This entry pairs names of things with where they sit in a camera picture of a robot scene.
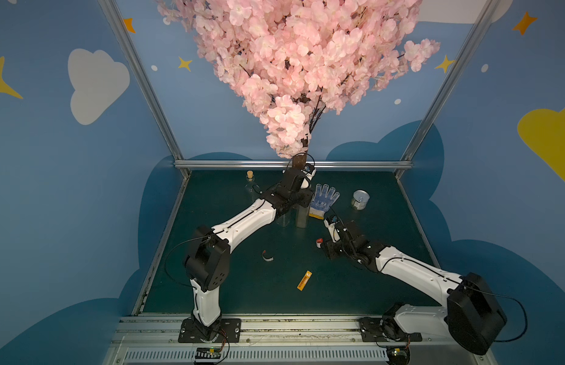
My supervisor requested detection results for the tall clear bottle gold stopper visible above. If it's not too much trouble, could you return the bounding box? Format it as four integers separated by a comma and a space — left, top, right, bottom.
295, 205, 310, 229

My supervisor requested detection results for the clear bottle with black cap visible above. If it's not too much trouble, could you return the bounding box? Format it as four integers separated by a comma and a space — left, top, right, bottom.
276, 211, 292, 228

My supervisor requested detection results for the clear bottle with cork stopper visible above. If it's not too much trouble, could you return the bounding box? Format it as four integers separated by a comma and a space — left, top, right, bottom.
244, 170, 261, 203

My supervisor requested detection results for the orange yellow bottle label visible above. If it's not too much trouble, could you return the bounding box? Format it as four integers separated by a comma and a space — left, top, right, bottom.
297, 271, 313, 291

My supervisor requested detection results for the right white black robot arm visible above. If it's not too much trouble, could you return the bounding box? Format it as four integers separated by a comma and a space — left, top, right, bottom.
320, 217, 507, 355

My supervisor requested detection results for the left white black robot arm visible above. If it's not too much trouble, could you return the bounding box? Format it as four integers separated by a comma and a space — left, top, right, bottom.
184, 164, 316, 332

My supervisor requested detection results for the blue dotted white work glove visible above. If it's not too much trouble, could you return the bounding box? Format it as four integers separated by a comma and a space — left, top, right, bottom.
309, 184, 340, 220

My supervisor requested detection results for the small metal tin can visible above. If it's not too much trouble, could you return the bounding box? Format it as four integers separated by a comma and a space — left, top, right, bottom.
351, 190, 370, 211

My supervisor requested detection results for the right small circuit board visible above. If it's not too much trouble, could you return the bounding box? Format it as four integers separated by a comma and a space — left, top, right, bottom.
386, 347, 411, 365

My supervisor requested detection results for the small circuit board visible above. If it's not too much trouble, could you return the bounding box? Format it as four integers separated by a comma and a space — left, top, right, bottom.
194, 347, 222, 364
386, 347, 411, 365

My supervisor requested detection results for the pink cherry blossom tree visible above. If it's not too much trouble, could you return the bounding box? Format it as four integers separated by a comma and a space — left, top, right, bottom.
157, 0, 440, 158

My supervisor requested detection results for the left small circuit board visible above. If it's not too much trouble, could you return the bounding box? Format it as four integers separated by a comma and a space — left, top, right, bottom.
194, 347, 222, 364

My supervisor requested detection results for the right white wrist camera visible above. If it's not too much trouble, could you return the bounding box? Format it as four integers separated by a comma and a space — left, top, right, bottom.
323, 216, 341, 243

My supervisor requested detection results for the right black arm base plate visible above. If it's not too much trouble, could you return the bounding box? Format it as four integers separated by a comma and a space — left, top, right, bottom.
358, 316, 422, 343

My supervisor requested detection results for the aluminium back frame bar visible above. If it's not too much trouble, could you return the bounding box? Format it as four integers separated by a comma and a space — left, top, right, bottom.
174, 159, 413, 172

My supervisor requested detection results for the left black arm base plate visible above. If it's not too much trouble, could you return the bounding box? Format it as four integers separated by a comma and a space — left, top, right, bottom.
177, 317, 241, 343

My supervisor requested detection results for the aluminium front rail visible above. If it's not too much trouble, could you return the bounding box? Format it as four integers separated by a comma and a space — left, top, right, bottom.
103, 315, 497, 364

